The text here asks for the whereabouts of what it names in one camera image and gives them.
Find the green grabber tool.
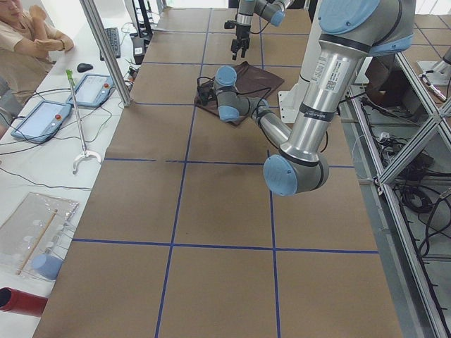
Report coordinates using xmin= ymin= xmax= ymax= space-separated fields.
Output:
xmin=66 ymin=69 xmax=101 ymax=175

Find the blue teach pendant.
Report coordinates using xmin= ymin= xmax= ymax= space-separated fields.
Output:
xmin=70 ymin=73 xmax=113 ymax=108
xmin=11 ymin=100 xmax=72 ymax=144

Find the aluminium frame cabinet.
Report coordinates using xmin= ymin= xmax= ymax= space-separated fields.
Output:
xmin=341 ymin=45 xmax=450 ymax=337

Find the black keyboard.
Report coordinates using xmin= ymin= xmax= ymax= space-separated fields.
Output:
xmin=104 ymin=27 xmax=121 ymax=58

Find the blue plastic cup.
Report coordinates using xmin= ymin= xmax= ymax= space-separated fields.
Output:
xmin=32 ymin=253 xmax=63 ymax=280

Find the aluminium frame post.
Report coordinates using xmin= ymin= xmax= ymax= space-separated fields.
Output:
xmin=80 ymin=0 xmax=131 ymax=107

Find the red cylinder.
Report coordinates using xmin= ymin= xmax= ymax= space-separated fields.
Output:
xmin=1 ymin=287 xmax=48 ymax=317

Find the left black braided cable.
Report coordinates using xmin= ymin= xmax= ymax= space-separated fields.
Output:
xmin=195 ymin=75 xmax=274 ymax=106

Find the black computer mouse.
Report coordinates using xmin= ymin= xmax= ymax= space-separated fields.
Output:
xmin=77 ymin=63 xmax=93 ymax=73

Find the dark brown t-shirt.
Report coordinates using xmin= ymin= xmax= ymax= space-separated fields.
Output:
xmin=194 ymin=61 xmax=284 ymax=126

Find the clear plastic bag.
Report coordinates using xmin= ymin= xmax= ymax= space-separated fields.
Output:
xmin=1 ymin=192 xmax=79 ymax=280

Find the far blue teach pendant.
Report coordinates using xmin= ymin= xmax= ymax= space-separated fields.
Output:
xmin=70 ymin=73 xmax=113 ymax=108

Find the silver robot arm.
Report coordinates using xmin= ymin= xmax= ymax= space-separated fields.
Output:
xmin=213 ymin=1 xmax=416 ymax=196
xmin=224 ymin=0 xmax=293 ymax=61

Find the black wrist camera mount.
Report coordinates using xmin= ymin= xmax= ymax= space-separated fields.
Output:
xmin=194 ymin=81 xmax=216 ymax=106
xmin=224 ymin=20 xmax=237 ymax=30

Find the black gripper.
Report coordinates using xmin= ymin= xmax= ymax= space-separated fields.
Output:
xmin=230 ymin=24 xmax=251 ymax=60

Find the seated person beige shirt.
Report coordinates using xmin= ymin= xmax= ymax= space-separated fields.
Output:
xmin=1 ymin=1 xmax=74 ymax=106

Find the near blue teach pendant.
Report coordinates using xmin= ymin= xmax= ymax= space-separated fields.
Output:
xmin=11 ymin=100 xmax=72 ymax=144

